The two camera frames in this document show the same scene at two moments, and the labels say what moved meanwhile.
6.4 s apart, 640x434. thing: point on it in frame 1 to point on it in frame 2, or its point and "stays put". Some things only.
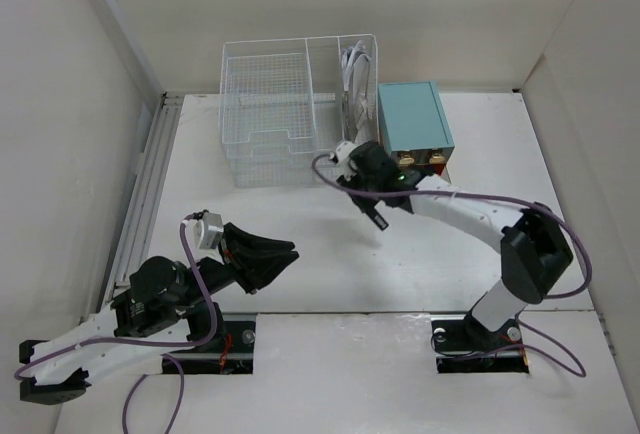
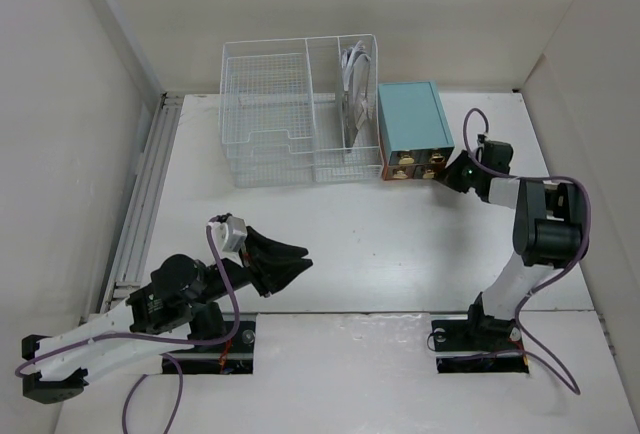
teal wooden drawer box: [414, 123] stays put
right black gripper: [363, 204] to [448, 175]
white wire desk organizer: [286, 102] stays put
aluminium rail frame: [142, 215] stays put
